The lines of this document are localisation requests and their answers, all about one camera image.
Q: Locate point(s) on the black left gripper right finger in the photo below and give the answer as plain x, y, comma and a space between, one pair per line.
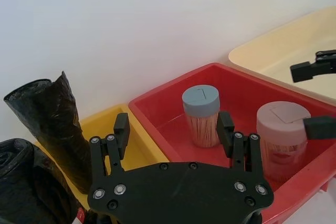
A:
225, 134

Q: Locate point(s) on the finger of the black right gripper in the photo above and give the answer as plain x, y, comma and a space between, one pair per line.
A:
302, 72
321, 128

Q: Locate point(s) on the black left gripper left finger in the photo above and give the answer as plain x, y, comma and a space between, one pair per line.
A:
122, 134

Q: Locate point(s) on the yellow plastic bin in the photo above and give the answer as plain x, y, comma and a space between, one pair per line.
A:
141, 142

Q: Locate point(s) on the cream plastic bin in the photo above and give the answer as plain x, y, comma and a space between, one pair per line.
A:
275, 51

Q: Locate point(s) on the toothpick jar with blue lid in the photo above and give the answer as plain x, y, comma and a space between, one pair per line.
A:
200, 99

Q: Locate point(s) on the toothpick jar with pink lid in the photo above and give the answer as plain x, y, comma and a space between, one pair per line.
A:
278, 134

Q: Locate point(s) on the red plastic bin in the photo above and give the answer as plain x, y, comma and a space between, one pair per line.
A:
236, 82

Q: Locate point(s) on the black garbage bag roll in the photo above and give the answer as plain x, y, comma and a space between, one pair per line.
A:
23, 182
52, 119

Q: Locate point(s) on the small red paper label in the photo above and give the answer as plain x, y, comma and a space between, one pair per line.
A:
81, 214

